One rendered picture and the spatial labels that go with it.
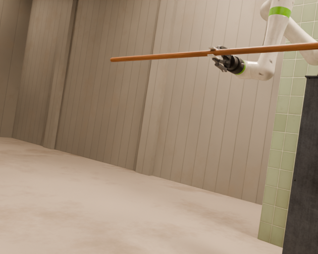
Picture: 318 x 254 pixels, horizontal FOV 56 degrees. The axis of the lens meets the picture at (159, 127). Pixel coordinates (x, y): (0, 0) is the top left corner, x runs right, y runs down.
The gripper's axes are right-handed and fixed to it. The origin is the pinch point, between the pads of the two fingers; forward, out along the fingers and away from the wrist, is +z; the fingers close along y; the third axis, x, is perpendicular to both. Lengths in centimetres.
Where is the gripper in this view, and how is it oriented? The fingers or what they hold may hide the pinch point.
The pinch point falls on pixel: (213, 53)
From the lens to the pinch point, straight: 156.8
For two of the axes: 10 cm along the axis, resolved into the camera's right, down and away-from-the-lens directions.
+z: -6.4, -1.0, -7.6
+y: -1.4, 9.9, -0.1
